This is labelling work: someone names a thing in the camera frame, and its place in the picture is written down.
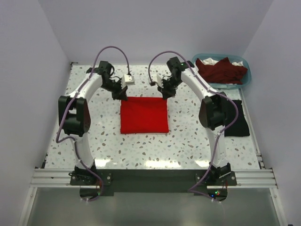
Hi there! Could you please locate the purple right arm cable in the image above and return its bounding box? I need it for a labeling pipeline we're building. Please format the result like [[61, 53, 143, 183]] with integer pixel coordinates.
[[148, 50, 239, 203]]

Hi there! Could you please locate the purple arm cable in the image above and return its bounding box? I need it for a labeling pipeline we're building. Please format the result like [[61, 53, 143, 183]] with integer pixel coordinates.
[[148, 50, 239, 203], [56, 46, 131, 202]]

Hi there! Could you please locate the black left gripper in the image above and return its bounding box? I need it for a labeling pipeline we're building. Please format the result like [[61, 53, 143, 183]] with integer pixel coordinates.
[[101, 78, 128, 101]]

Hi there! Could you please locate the dark maroon t shirt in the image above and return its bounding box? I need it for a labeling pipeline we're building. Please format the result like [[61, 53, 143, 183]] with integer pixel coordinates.
[[195, 57, 248, 85]]

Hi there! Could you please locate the aluminium frame rail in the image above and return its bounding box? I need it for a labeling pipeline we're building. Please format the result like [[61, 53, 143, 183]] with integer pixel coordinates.
[[30, 169, 277, 188]]

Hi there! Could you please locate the folded black t shirt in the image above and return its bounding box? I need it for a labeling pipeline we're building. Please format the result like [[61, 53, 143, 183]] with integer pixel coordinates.
[[224, 100, 250, 137]]

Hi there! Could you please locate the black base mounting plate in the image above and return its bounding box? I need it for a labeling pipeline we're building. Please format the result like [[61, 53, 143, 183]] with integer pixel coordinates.
[[69, 169, 237, 201]]

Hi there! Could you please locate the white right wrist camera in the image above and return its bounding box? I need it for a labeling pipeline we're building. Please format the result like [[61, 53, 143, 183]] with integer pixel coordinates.
[[149, 74, 163, 87]]

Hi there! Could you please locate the red t shirt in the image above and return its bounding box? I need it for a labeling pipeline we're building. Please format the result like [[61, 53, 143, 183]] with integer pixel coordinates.
[[120, 97, 169, 134]]

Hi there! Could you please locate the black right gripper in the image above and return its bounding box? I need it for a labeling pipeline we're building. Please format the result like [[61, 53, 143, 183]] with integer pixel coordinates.
[[158, 76, 183, 100]]

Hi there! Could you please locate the translucent blue plastic bin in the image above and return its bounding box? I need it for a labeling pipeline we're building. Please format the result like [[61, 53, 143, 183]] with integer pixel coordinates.
[[191, 54, 252, 89]]

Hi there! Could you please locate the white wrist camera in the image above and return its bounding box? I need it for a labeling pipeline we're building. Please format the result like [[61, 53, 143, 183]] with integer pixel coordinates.
[[121, 74, 135, 87], [149, 74, 163, 87]]

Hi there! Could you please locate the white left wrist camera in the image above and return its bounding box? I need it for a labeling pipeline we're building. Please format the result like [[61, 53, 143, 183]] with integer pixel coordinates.
[[121, 74, 135, 87]]

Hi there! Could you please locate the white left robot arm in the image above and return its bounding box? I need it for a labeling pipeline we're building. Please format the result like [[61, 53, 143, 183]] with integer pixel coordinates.
[[56, 61, 134, 186]]

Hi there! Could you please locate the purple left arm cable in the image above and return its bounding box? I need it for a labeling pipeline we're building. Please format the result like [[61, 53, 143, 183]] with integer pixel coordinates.
[[56, 46, 131, 202]]

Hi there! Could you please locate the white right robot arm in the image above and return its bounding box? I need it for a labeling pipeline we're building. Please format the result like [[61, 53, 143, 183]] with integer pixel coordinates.
[[156, 57, 238, 188]]

